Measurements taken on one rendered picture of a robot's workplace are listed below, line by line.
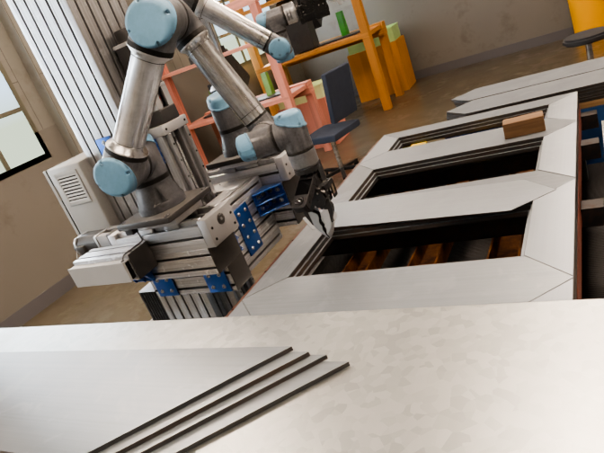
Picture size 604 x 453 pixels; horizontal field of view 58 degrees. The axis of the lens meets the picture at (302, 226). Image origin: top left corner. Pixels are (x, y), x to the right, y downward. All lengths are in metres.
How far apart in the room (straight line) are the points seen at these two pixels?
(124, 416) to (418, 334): 0.36
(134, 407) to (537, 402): 0.45
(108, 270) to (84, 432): 1.08
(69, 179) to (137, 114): 0.69
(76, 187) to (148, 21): 0.88
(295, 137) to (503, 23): 6.85
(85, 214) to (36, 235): 2.86
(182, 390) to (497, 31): 7.70
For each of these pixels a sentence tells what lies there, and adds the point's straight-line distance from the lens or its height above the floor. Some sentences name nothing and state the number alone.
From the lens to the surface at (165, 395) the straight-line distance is 0.70.
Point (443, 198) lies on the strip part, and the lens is 1.52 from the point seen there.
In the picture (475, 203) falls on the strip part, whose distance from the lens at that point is 1.44.
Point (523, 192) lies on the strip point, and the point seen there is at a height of 0.85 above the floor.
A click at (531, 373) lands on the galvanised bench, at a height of 1.05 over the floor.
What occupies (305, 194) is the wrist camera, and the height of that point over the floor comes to 1.01.
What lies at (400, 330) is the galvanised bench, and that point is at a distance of 0.67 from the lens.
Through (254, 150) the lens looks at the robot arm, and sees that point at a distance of 1.43.
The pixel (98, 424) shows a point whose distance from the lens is 0.72.
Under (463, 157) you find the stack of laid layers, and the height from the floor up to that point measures 0.83.
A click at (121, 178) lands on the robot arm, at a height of 1.20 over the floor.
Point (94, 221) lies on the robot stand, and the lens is 2.14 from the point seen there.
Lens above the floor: 1.42
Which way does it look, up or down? 20 degrees down
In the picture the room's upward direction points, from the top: 21 degrees counter-clockwise
